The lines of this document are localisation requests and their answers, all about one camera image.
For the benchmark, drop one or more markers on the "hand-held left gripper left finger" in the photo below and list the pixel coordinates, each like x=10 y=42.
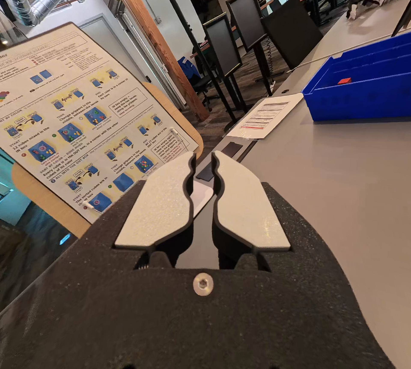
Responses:
x=154 y=208

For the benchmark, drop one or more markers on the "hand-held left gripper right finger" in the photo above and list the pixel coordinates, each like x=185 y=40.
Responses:
x=250 y=211

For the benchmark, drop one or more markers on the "blue plastic bin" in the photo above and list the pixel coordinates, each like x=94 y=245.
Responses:
x=353 y=102

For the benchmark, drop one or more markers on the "white board stand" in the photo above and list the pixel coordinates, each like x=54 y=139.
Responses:
x=202 y=197

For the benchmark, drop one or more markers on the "laminated printed paper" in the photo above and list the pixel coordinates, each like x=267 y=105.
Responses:
x=263 y=115

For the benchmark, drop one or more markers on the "wooden display board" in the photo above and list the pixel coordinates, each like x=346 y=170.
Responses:
x=48 y=198

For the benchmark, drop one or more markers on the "black office chair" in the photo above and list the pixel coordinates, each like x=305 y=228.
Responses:
x=202 y=85

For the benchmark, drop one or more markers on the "blue jacket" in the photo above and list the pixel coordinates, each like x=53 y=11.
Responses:
x=188 y=70

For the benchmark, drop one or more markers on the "red wooden cube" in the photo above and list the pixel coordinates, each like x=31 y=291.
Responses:
x=344 y=81

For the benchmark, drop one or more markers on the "wooden column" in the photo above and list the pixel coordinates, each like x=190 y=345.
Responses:
x=144 y=32

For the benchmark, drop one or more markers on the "black and white gadget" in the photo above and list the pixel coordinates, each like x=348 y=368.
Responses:
x=372 y=0

